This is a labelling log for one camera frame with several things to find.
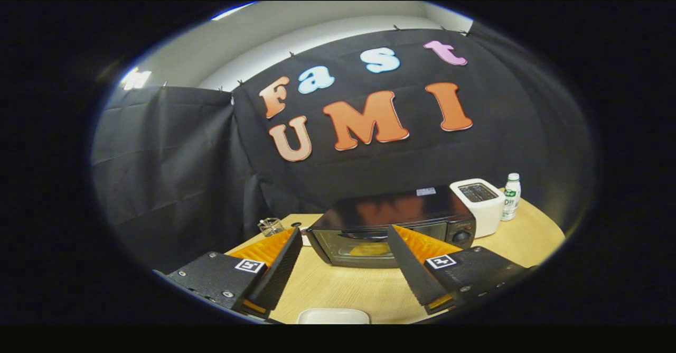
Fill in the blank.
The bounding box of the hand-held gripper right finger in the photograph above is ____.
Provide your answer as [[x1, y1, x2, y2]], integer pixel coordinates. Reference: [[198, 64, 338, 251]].
[[387, 224, 537, 315]]

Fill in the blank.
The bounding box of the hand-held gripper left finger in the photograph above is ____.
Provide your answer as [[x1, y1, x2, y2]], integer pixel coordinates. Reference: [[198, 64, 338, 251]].
[[153, 227, 304, 319]]

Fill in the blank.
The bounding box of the yellow croissant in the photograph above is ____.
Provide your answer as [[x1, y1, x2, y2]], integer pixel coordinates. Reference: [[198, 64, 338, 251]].
[[349, 242, 392, 257]]

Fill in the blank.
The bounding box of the black toaster oven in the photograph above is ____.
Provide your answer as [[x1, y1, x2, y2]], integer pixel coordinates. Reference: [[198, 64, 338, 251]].
[[305, 185, 477, 269]]

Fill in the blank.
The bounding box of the white bread toaster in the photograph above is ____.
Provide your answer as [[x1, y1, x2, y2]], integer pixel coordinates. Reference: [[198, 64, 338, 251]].
[[449, 178, 505, 238]]

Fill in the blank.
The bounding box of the small clear glass container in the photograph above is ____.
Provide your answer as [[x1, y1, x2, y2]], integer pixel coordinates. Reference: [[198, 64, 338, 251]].
[[258, 217, 286, 237]]

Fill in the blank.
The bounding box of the white plate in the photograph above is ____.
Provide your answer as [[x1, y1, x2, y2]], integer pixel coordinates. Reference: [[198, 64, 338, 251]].
[[297, 308, 371, 325]]

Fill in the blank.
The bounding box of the white plastic bottle green label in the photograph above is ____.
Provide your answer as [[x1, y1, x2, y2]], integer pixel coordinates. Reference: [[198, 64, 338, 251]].
[[501, 172, 522, 222]]

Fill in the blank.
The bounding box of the small ceiling light panel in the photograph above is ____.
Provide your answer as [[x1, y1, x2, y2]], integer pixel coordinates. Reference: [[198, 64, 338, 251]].
[[119, 68, 152, 90]]

